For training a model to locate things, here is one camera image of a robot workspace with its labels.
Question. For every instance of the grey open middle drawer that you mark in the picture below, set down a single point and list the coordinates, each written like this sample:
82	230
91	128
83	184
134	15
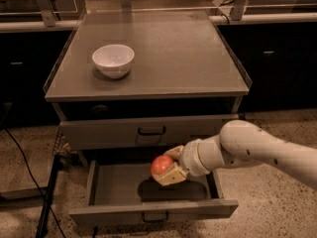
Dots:
121	191

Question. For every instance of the red apple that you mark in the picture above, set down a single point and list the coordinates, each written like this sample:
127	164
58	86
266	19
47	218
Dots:
160	165

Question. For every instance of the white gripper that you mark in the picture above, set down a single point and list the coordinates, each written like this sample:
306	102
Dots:
190	158

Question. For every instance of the white ceramic bowl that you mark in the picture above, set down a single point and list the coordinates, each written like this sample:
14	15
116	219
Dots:
114	61

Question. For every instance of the grey drawer cabinet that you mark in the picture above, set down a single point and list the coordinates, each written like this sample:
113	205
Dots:
181	68

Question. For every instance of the grey upper drawer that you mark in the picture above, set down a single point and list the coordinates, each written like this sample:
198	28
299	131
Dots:
141	132

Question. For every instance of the dark lab counter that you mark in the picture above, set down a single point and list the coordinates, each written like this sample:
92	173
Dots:
279	58

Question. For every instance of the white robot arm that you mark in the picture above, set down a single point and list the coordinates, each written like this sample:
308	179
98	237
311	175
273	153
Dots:
239	144

